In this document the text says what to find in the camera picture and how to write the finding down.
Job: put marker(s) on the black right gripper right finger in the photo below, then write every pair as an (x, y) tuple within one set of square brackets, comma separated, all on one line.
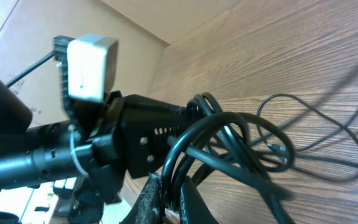
[(192, 207)]

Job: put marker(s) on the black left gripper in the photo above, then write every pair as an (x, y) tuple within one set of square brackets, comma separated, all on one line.
[(118, 135)]

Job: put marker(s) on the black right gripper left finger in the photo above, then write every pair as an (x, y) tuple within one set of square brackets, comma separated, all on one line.
[(148, 206)]

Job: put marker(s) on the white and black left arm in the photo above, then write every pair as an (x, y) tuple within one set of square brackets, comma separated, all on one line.
[(32, 156)]

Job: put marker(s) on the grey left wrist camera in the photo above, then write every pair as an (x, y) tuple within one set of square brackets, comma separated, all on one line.
[(92, 62)]

